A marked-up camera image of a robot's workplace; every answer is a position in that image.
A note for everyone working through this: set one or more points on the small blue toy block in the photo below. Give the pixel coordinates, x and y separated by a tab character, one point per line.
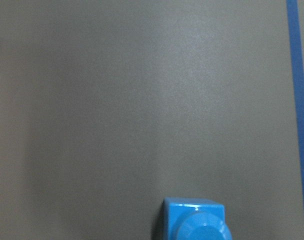
194	219

